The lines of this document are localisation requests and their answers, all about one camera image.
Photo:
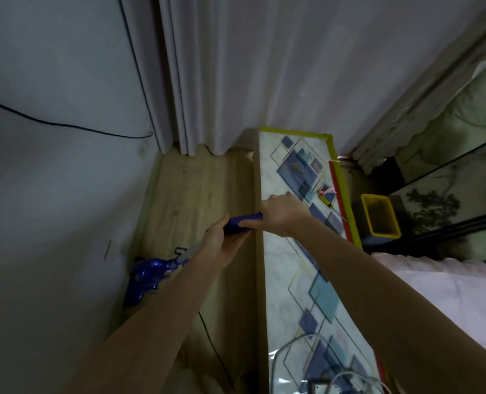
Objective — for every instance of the blue handheld vacuum cleaner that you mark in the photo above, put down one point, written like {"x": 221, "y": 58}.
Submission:
{"x": 144, "y": 279}

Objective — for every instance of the person's right hand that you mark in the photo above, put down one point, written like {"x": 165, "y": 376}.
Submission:
{"x": 284, "y": 217}

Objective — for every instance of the beige lace bed skirt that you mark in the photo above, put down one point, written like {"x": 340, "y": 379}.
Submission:
{"x": 415, "y": 114}

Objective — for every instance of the person's right thumb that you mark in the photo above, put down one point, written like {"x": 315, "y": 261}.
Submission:
{"x": 253, "y": 221}

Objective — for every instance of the white bed sheet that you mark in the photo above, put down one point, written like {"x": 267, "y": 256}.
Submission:
{"x": 452, "y": 299}

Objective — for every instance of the yellow waste bin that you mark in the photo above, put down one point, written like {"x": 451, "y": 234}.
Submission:
{"x": 380, "y": 217}

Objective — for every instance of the geometric patterned table cover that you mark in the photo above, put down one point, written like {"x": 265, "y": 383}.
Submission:
{"x": 296, "y": 168}

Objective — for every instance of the white curtain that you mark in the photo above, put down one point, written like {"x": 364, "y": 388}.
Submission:
{"x": 267, "y": 69}

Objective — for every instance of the pale green bedding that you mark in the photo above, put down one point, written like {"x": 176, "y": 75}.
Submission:
{"x": 468, "y": 114}

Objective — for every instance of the person's left forearm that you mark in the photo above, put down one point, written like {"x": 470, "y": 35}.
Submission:
{"x": 152, "y": 328}

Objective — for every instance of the yellow black screwdriver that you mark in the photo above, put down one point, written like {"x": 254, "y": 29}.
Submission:
{"x": 328, "y": 201}

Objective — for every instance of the small pink object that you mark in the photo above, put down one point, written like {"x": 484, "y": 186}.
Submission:
{"x": 328, "y": 189}

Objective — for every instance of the dark painted bed panel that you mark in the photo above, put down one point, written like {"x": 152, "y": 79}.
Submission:
{"x": 448, "y": 201}

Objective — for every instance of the person's right forearm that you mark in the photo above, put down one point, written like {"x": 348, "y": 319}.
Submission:
{"x": 390, "y": 315}

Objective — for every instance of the person's left hand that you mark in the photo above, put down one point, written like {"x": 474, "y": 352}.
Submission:
{"x": 218, "y": 248}

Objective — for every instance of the person's left thumb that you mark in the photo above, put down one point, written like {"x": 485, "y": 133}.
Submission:
{"x": 220, "y": 224}

